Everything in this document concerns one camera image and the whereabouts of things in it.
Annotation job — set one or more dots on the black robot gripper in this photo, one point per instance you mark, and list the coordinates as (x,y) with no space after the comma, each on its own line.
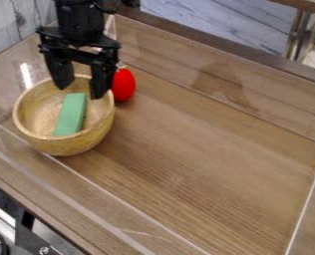
(78,40)

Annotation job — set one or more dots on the green rectangular stick block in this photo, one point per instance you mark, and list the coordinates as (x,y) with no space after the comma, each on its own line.
(71,114)

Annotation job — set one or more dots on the brown wooden bowl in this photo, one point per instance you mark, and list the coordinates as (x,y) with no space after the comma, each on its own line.
(36,111)

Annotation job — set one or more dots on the red toy strawberry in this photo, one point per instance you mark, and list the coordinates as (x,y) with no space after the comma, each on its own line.
(123,85)

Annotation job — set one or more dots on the clear acrylic front barrier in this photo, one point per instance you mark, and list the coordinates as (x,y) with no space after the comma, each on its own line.
(94,219)

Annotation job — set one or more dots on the metal table leg background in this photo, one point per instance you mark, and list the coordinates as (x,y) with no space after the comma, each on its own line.
(301,36)

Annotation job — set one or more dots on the clear acrylic corner bracket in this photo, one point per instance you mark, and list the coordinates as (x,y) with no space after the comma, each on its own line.
(110,27)

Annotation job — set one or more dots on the black table frame leg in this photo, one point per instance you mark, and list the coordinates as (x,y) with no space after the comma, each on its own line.
(27,239)

